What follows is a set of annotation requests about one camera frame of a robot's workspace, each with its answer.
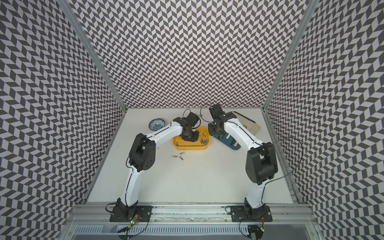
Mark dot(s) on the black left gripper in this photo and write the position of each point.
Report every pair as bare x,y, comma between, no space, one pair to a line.
195,138

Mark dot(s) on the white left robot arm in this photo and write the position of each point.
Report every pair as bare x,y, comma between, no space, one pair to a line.
143,152

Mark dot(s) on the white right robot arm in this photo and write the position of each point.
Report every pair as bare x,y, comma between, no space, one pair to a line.
261,163

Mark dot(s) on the aluminium front rail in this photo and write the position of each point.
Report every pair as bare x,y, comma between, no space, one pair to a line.
162,214

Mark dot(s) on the blue patterned ceramic bowl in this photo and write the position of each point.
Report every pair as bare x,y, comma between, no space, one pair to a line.
156,124

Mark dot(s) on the yellow plastic storage box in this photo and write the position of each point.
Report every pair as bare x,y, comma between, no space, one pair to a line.
184,145

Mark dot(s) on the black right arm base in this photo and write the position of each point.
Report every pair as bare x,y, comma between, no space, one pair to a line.
247,213

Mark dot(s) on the aluminium corner post left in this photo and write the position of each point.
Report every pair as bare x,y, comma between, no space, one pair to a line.
66,8

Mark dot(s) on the teal plastic tray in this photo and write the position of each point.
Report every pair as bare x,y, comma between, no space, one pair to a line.
227,140

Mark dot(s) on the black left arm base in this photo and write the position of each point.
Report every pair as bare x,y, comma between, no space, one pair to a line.
123,214

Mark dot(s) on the aluminium corner post right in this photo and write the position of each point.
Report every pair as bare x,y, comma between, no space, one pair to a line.
291,50

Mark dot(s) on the beige cloth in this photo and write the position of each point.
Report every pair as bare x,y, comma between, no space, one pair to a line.
248,123

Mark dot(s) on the aluminium corner post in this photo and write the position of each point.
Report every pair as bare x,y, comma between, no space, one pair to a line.
66,8
291,50

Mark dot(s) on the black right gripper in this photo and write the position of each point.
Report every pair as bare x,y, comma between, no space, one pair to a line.
211,130

